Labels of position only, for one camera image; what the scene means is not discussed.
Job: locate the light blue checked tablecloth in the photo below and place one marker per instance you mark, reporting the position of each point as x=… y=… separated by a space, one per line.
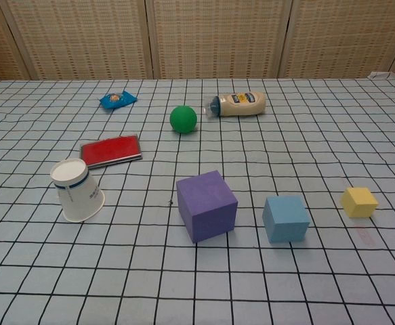
x=285 y=287

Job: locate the large purple foam cube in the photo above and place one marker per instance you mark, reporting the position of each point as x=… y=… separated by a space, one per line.
x=210 y=206

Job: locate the white paper cup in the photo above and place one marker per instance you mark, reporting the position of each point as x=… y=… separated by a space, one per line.
x=77 y=193

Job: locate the medium blue foam cube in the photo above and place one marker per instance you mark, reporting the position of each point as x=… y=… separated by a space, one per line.
x=285 y=220

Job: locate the mayonnaise squeeze bottle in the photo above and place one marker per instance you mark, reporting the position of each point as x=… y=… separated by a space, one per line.
x=241 y=105

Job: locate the green ball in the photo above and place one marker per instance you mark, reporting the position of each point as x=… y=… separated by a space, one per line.
x=183 y=119

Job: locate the blue snack packet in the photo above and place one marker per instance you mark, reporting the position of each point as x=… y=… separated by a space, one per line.
x=117 y=100

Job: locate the small yellow foam cube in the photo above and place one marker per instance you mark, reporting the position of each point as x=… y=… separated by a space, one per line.
x=358 y=203

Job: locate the red ink pad tin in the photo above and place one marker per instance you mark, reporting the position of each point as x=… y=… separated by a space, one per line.
x=110 y=150

